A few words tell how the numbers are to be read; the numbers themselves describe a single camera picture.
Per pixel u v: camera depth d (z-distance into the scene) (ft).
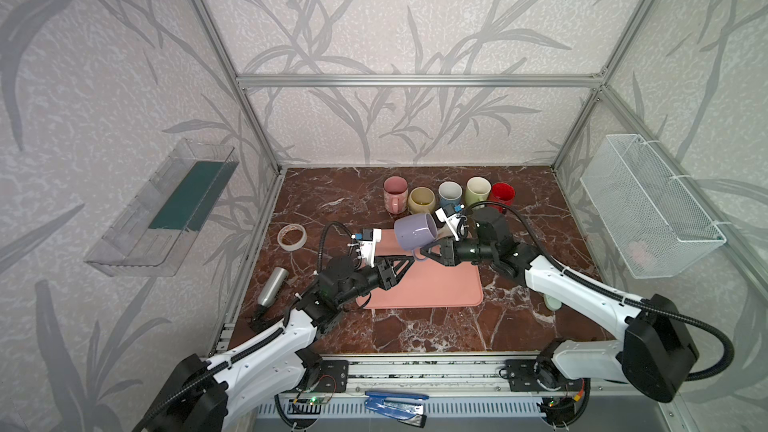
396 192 3.26
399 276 2.23
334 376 2.38
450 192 3.36
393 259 2.46
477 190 3.35
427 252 2.42
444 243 2.28
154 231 2.11
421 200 3.41
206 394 1.32
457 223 2.29
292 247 3.13
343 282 1.93
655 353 1.33
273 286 2.84
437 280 2.97
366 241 2.23
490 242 2.04
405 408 2.23
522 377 2.41
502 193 3.44
